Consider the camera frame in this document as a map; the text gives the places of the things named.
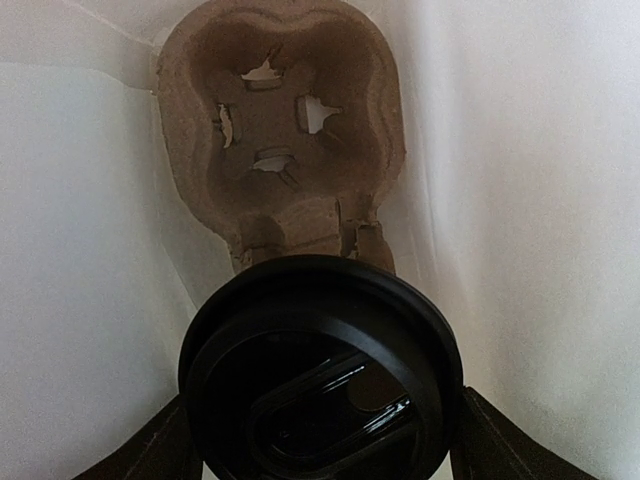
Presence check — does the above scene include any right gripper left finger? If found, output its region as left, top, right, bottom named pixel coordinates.
left=76, top=396, right=203, bottom=480

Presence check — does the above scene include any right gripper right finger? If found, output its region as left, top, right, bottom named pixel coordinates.
left=450, top=387, right=590, bottom=480

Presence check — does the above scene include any kraft paper bag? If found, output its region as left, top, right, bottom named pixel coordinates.
left=1, top=1, right=639, bottom=479

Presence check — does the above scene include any brown cardboard cup carrier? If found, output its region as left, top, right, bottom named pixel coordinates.
left=157, top=1, right=406, bottom=271

